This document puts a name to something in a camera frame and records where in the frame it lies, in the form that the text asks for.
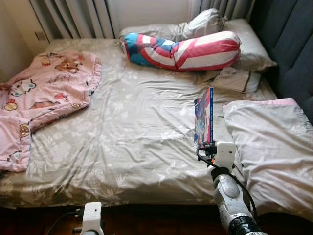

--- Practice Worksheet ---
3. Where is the folded grey cloth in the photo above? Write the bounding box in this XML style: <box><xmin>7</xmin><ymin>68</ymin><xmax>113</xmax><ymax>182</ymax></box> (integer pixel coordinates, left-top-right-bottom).
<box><xmin>205</xmin><ymin>66</ymin><xmax>262</xmax><ymax>94</ymax></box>

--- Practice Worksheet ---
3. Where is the red white blue bolster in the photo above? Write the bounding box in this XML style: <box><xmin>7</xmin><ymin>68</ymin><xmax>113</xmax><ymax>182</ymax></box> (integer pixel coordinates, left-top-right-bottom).
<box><xmin>122</xmin><ymin>31</ymin><xmax>241</xmax><ymax>72</ymax></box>

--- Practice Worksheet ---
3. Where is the colourful comic book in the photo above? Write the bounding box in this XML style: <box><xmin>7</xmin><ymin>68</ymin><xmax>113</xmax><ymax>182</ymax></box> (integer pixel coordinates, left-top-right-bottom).
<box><xmin>194</xmin><ymin>87</ymin><xmax>215</xmax><ymax>147</ymax></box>

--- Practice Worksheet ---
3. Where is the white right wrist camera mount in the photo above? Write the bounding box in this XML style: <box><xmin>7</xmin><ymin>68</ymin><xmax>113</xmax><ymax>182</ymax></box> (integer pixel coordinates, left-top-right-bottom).
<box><xmin>215</xmin><ymin>142</ymin><xmax>237</xmax><ymax>169</ymax></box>

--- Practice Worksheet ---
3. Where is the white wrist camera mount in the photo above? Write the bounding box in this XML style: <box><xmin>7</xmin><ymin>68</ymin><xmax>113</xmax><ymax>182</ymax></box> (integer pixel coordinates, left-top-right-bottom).
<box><xmin>82</xmin><ymin>202</ymin><xmax>103</xmax><ymax>235</ymax></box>
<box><xmin>215</xmin><ymin>142</ymin><xmax>237</xmax><ymax>169</ymax></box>

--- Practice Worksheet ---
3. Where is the pale pink pillow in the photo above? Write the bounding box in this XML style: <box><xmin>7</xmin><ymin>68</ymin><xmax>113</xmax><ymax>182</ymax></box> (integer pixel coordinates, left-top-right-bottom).
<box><xmin>223</xmin><ymin>98</ymin><xmax>313</xmax><ymax>221</ymax></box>

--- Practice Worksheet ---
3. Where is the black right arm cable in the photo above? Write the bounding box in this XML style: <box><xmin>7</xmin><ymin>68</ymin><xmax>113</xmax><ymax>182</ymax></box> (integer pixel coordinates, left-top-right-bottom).
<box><xmin>196</xmin><ymin>147</ymin><xmax>259</xmax><ymax>221</ymax></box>

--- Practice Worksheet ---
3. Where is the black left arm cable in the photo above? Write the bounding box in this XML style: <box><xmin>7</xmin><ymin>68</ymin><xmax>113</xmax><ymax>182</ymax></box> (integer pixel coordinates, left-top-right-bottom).
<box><xmin>46</xmin><ymin>210</ymin><xmax>85</xmax><ymax>235</ymax></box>

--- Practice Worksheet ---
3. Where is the grey knotted pillow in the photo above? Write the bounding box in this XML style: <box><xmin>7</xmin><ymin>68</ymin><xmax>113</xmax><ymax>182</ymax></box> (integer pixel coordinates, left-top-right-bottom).
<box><xmin>119</xmin><ymin>8</ymin><xmax>226</xmax><ymax>42</ymax></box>

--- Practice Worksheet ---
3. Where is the bed with grey floral sheet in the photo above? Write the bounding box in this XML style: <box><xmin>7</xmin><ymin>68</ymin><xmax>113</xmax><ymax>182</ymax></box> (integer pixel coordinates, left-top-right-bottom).
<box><xmin>0</xmin><ymin>37</ymin><xmax>313</xmax><ymax>209</ymax></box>

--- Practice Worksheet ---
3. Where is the dark grey upholstered headboard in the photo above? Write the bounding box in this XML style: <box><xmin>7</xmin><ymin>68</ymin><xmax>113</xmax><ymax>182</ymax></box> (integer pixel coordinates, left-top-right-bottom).
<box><xmin>249</xmin><ymin>0</ymin><xmax>313</xmax><ymax>123</ymax></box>

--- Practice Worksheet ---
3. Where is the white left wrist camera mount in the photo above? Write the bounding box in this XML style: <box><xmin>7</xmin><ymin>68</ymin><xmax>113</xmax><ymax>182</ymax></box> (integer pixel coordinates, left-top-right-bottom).
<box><xmin>82</xmin><ymin>202</ymin><xmax>103</xmax><ymax>235</ymax></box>

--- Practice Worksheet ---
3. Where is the pink cartoon print blanket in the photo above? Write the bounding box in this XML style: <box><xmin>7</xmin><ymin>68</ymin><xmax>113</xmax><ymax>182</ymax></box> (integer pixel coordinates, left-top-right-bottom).
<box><xmin>0</xmin><ymin>49</ymin><xmax>102</xmax><ymax>172</ymax></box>

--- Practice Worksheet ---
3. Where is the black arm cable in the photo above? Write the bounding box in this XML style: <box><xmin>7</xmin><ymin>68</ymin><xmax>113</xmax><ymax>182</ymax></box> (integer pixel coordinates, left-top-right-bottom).
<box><xmin>196</xmin><ymin>147</ymin><xmax>259</xmax><ymax>221</ymax></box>
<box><xmin>46</xmin><ymin>210</ymin><xmax>85</xmax><ymax>235</ymax></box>

